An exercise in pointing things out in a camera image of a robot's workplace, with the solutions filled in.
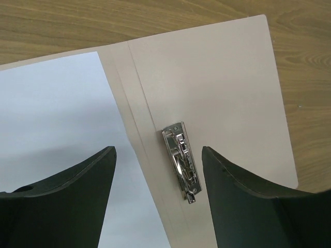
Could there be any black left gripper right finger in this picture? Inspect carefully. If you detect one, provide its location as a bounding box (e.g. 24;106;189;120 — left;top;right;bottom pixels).
202;146;330;247

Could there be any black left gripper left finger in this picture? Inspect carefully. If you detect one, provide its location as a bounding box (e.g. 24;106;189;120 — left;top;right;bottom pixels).
1;146;116;247

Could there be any white paper sheet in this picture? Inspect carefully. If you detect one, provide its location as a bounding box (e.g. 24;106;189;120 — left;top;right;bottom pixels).
1;52;170;247

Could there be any metal folder clip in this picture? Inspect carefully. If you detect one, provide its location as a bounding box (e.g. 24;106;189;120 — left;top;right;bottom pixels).
162;121;202;204

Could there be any beige file folder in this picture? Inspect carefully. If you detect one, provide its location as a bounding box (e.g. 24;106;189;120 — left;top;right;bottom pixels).
1;15;298;247

